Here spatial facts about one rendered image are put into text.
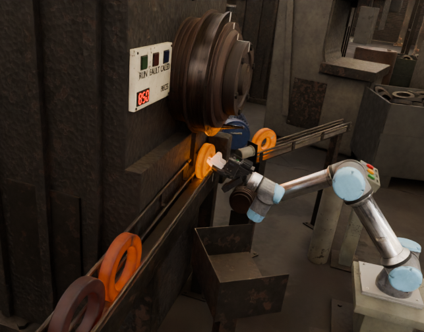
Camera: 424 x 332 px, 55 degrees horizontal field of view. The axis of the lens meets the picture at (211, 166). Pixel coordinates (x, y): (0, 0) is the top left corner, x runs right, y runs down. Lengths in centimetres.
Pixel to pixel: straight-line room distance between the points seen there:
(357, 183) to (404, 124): 209
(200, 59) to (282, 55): 298
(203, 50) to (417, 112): 250
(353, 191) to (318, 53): 276
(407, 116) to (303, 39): 131
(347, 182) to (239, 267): 53
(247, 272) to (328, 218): 110
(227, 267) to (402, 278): 71
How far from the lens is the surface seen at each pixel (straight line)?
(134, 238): 114
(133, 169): 130
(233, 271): 133
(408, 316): 190
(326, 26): 418
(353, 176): 157
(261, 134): 209
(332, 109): 423
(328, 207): 234
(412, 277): 173
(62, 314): 96
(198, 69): 139
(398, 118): 360
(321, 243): 245
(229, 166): 168
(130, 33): 119
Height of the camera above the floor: 142
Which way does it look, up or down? 24 degrees down
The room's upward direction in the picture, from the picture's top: 7 degrees clockwise
